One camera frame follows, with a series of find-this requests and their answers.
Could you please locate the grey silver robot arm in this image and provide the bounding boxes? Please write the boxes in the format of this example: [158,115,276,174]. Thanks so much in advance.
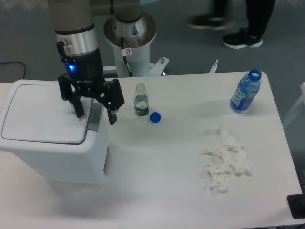
[47,0,155,124]

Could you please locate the white frame at right edge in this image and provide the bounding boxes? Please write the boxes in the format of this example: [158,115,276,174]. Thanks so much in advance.
[282,82,305,129]

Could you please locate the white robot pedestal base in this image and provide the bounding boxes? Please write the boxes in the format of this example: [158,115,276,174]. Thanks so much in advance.
[104,12,169,78]

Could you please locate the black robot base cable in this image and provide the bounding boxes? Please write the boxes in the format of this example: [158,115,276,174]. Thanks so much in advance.
[120,36,133,77]

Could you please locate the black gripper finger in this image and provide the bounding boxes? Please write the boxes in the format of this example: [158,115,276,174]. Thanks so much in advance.
[58,73,85,118]
[94,78,124,125]

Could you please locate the blue plastic drink bottle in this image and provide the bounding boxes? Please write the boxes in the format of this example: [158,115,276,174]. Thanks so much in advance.
[230,68,262,114]

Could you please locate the black device at corner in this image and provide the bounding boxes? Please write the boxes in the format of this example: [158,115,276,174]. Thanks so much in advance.
[287,194,305,219]

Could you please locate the clear small bottle cap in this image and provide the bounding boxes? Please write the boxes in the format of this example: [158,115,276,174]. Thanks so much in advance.
[126,109,135,117]

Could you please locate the blue bottle cap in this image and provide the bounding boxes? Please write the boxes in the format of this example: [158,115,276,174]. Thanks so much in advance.
[150,112,161,123]

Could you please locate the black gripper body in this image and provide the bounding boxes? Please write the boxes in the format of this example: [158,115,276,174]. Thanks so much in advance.
[56,41,105,98]

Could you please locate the black sneaker with white sole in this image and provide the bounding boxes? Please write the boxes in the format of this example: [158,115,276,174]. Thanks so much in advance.
[222,27,263,49]

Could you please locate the small clear plastic bottle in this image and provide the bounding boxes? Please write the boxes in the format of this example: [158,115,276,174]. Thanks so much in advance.
[133,83,149,117]

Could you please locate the blurred black shoe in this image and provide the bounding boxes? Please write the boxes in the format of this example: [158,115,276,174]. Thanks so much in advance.
[187,14,234,31]

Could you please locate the crumpled white tissue pile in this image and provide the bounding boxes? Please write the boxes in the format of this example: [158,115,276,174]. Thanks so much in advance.
[201,128,252,195]

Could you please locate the white trash can body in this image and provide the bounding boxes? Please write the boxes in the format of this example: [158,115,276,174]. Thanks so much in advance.
[0,80,110,184]

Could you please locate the black floor cable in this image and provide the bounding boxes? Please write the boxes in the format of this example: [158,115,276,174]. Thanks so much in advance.
[0,61,26,79]

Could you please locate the white trash can lid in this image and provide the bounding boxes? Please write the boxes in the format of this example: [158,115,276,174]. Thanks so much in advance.
[0,81,92,144]

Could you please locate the black trouser leg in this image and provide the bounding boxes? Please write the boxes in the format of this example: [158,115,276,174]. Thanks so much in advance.
[246,0,275,38]

